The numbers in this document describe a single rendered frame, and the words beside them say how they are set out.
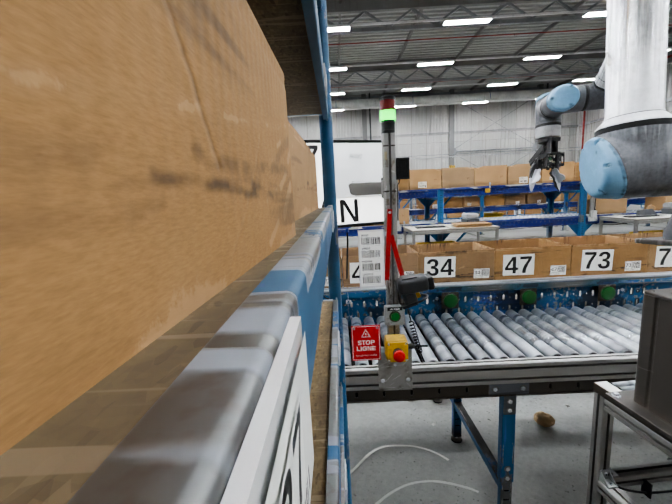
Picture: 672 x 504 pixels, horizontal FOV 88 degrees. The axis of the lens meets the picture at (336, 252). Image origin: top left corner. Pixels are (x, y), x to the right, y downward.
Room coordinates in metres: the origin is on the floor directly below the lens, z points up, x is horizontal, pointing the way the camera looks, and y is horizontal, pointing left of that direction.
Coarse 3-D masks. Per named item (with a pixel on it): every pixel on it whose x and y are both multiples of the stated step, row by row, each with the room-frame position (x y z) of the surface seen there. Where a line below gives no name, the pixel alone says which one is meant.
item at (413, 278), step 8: (400, 280) 1.09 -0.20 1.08; (408, 280) 1.09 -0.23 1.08; (416, 280) 1.08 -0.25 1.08; (424, 280) 1.08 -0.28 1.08; (432, 280) 1.08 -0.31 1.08; (400, 288) 1.08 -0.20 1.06; (408, 288) 1.08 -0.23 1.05; (416, 288) 1.08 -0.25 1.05; (424, 288) 1.08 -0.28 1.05; (432, 288) 1.08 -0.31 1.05; (408, 296) 1.09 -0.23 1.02; (416, 296) 1.10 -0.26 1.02; (408, 304) 1.10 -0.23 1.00; (416, 304) 1.09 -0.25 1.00
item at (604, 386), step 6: (594, 384) 0.98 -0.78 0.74; (600, 384) 0.97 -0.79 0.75; (606, 384) 0.97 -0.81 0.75; (594, 390) 0.98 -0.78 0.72; (600, 390) 0.96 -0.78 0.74; (606, 390) 0.94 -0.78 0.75; (612, 390) 0.94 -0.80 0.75; (618, 390) 0.94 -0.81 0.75; (612, 402) 0.92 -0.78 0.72; (630, 414) 0.86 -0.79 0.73; (648, 426) 0.81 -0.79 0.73; (666, 438) 0.77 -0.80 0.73
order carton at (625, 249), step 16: (560, 240) 2.02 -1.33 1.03; (576, 240) 2.02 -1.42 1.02; (592, 240) 2.01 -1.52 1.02; (608, 240) 1.99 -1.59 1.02; (624, 240) 1.88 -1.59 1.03; (576, 256) 1.73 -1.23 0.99; (624, 256) 1.73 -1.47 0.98; (640, 256) 1.73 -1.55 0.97; (576, 272) 1.73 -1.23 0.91; (592, 272) 1.73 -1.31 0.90; (608, 272) 1.73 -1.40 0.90; (624, 272) 1.73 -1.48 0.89; (640, 272) 1.73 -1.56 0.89
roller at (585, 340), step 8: (536, 312) 1.63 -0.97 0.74; (544, 312) 1.60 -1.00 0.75; (544, 320) 1.55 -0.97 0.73; (552, 320) 1.51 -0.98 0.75; (560, 328) 1.43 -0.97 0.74; (568, 328) 1.40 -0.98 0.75; (576, 336) 1.34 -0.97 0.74; (584, 336) 1.31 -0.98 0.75; (584, 344) 1.28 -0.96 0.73; (592, 344) 1.25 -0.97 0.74; (600, 344) 1.24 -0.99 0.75; (600, 352) 1.20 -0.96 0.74; (608, 352) 1.18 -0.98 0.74
